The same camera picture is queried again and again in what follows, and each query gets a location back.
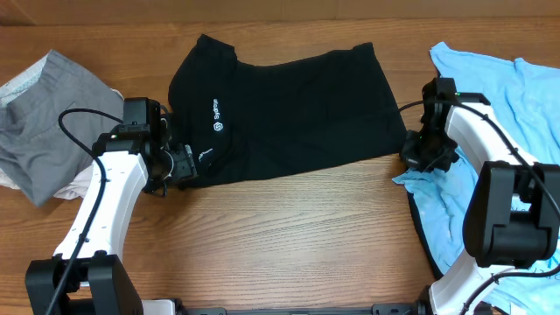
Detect black t-shirt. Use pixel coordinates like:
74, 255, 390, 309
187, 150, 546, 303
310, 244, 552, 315
168, 35, 406, 187

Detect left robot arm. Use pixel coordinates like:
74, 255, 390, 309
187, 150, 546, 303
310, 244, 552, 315
25, 98, 197, 315

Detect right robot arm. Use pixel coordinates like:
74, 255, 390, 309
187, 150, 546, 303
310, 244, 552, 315
396, 77, 559, 314

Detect white folded garment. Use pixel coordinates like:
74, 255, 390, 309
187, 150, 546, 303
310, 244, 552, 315
0, 55, 126, 201

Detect light blue printed t-shirt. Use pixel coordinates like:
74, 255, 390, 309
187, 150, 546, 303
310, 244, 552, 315
393, 42, 559, 314

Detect grey folded shorts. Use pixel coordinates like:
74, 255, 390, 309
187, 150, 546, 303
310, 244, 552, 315
0, 49, 126, 208

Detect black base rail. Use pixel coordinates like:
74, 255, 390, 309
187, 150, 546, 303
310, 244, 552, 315
143, 297, 432, 315

